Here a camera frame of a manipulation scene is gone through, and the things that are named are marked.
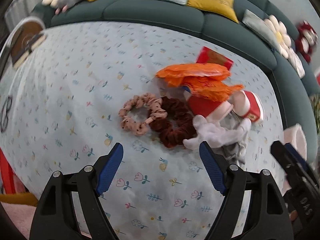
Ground grey cloth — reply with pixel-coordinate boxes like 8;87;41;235
215;112;252;167

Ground white cloth glove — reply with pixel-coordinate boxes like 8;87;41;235
183;115;251;150

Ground dark red velvet scrunchie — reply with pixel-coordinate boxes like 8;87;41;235
149;96;196;148

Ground pink dotted scrunchie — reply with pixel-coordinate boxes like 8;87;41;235
118;93;167;135

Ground red white paper cup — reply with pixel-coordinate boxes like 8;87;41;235
231;90;265;123

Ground orange plastic bag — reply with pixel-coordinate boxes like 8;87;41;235
183;81;244;102
155;63;231;87

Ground red gold gift envelope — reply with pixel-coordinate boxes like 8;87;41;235
196;47;233;70

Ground white lined trash bin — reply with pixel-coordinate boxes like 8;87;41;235
284;124;307;160

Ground floral light blue tablecloth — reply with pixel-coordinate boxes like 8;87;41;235
1;22;285;239

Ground teal sectional sofa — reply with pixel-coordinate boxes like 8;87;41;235
31;0;319;162

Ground black eyeglasses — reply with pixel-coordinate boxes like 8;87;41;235
1;95;13;133

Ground white folded blanket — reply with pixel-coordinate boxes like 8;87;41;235
288;48;305;79

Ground book on table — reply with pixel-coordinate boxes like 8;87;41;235
12;34;47;70

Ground grey green cushion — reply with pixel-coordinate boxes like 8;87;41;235
242;9;280;52

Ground daisy flower pillow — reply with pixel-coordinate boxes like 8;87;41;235
264;15;291;59

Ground red white plush monkey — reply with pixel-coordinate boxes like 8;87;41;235
295;21;318;64

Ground grey mouse plush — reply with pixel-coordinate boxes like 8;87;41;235
55;0;83;15

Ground yellow cushion centre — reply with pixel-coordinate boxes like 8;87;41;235
187;0;239;23

